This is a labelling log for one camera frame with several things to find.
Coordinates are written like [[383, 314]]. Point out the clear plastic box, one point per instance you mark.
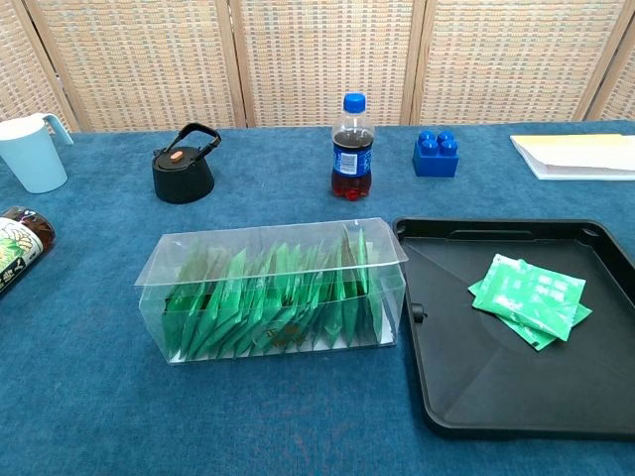
[[278, 238]]

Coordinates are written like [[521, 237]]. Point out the green tea packets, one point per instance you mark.
[[278, 302]]

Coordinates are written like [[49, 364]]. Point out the black plastic tray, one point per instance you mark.
[[496, 392]]

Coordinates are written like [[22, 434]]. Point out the brown tea bottle green label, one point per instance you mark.
[[20, 243]]

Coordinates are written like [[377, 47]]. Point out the small cola bottle blue cap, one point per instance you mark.
[[352, 158]]

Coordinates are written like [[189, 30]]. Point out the blue building block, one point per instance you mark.
[[434, 161]]

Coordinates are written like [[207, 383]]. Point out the woven folding screen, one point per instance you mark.
[[317, 59]]

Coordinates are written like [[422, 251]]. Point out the blue tablecloth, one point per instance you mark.
[[278, 421]]

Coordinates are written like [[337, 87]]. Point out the white yellow booklet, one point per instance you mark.
[[575, 156]]

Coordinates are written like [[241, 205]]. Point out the light blue plastic cup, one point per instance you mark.
[[32, 158]]

